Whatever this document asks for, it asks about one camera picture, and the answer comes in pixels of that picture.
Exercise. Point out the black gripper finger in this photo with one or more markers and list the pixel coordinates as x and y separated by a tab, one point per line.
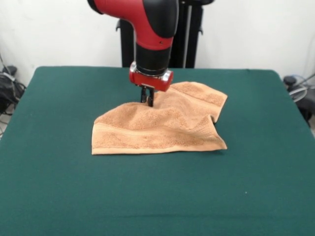
150	98
143	94

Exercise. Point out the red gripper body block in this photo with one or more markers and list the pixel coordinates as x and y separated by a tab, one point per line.
150	81

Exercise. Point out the orange terry towel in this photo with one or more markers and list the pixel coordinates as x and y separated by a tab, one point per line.
157	127

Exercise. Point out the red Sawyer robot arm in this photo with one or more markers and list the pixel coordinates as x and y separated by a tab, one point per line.
152	37

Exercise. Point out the dark green table cloth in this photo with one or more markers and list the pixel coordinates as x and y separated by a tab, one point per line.
61	184

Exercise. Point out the black equipment block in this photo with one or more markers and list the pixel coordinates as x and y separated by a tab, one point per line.
306	103

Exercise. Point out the black robot pedestal frame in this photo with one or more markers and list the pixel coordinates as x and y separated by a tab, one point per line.
187	37

